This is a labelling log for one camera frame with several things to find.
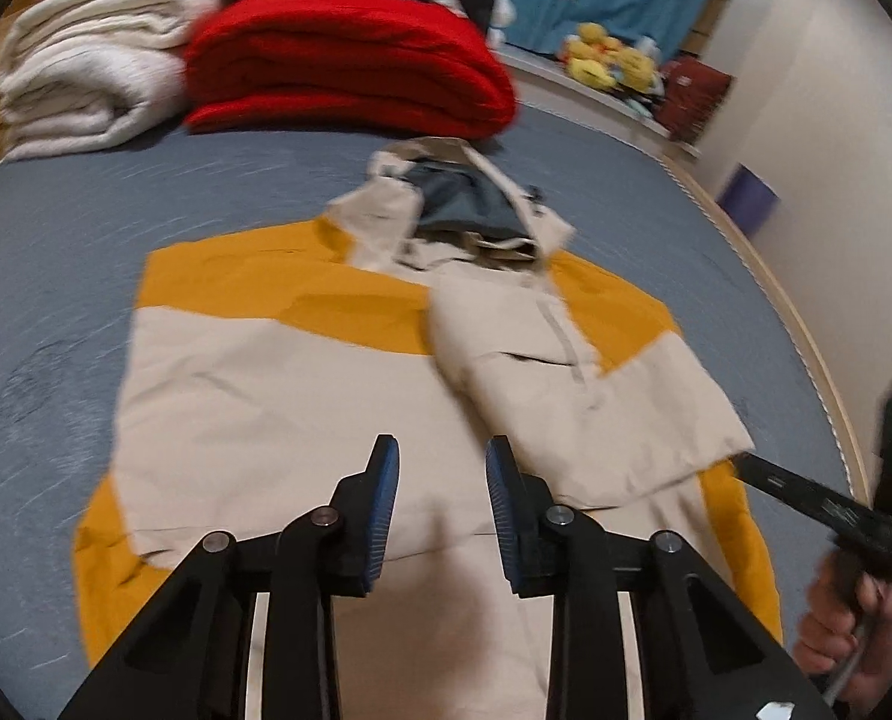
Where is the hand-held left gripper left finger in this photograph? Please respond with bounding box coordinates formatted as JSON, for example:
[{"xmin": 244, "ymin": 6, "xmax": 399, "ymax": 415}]
[{"xmin": 59, "ymin": 433, "xmax": 402, "ymax": 720}]

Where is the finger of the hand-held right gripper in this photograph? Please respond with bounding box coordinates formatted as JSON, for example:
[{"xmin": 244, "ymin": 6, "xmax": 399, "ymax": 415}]
[{"xmin": 731, "ymin": 451, "xmax": 891, "ymax": 542}]

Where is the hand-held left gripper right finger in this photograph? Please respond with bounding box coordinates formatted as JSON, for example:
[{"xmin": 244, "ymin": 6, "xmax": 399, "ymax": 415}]
[{"xmin": 485, "ymin": 433, "xmax": 837, "ymax": 720}]

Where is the beige and yellow jacket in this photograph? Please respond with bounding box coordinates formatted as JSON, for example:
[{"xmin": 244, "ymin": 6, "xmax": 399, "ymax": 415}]
[{"xmin": 73, "ymin": 136, "xmax": 784, "ymax": 720}]

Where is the grey quilted mattress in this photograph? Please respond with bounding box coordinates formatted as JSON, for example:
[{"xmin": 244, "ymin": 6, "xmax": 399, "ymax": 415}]
[{"xmin": 0, "ymin": 101, "xmax": 867, "ymax": 720}]

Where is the dark red suitcase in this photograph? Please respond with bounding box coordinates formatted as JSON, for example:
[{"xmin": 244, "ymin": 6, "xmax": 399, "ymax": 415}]
[{"xmin": 654, "ymin": 54, "xmax": 735, "ymax": 145}]

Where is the folded red blanket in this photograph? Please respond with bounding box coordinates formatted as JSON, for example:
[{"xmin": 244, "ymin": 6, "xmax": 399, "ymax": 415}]
[{"xmin": 183, "ymin": 0, "xmax": 520, "ymax": 142}]

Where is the pile of yellow plush toys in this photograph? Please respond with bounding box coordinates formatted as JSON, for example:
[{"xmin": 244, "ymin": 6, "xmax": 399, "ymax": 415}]
[{"xmin": 558, "ymin": 21, "xmax": 664, "ymax": 97}]

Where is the folded white blanket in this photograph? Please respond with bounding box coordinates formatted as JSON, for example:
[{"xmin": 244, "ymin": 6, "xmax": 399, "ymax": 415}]
[{"xmin": 0, "ymin": 0, "xmax": 226, "ymax": 160}]

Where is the purple wall panel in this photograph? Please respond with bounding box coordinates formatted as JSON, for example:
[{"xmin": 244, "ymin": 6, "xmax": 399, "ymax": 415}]
[{"xmin": 716, "ymin": 163, "xmax": 780, "ymax": 235}]

